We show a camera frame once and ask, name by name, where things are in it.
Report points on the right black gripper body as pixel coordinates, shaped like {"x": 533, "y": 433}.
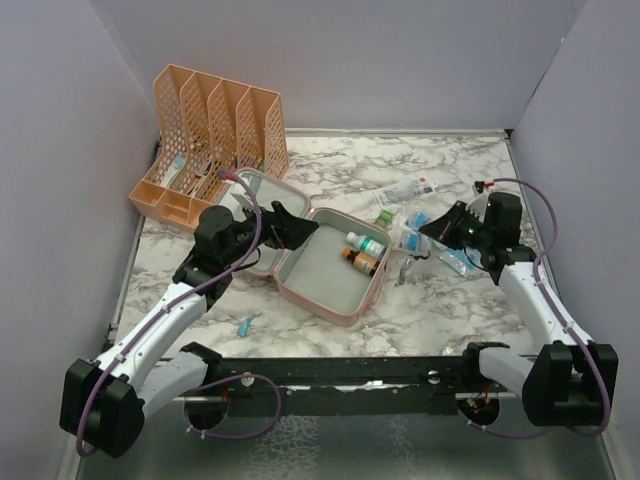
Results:
{"x": 486, "y": 235}

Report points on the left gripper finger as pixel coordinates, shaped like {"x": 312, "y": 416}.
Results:
{"x": 296, "y": 232}
{"x": 281, "y": 217}

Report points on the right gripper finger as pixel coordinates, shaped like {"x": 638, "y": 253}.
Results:
{"x": 456, "y": 240}
{"x": 456, "y": 218}

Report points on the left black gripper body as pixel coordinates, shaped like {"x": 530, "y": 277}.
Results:
{"x": 247, "y": 233}

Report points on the blue item plastic bag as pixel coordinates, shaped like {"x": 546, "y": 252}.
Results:
{"x": 463, "y": 261}

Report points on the alcohol wipes plastic bag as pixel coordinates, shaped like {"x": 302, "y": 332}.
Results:
{"x": 415, "y": 220}

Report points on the pink medicine kit case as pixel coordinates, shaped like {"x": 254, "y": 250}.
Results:
{"x": 316, "y": 277}

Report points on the white medicine bottle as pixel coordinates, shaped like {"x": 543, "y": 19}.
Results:
{"x": 366, "y": 244}

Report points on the brown bottle orange cap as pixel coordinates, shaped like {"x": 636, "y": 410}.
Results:
{"x": 362, "y": 262}

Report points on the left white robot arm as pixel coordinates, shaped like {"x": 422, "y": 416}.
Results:
{"x": 107, "y": 400}

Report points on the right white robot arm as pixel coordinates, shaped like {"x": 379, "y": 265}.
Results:
{"x": 571, "y": 381}

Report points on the metal scissors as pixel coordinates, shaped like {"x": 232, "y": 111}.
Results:
{"x": 407, "y": 265}

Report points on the white gauze packet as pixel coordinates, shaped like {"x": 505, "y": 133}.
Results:
{"x": 402, "y": 235}

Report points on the long white packaged strip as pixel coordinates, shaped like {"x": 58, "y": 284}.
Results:
{"x": 404, "y": 192}

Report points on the small green box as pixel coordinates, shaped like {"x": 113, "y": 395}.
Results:
{"x": 384, "y": 219}

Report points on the small teal plastic piece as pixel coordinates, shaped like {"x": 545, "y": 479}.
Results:
{"x": 242, "y": 330}

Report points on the white tube in organizer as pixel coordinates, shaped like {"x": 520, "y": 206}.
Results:
{"x": 174, "y": 168}

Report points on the orange mesh file organizer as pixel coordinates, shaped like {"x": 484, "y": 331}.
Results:
{"x": 219, "y": 124}

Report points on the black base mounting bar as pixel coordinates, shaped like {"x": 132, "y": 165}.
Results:
{"x": 261, "y": 387}

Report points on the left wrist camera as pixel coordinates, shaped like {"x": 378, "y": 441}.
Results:
{"x": 245, "y": 199}

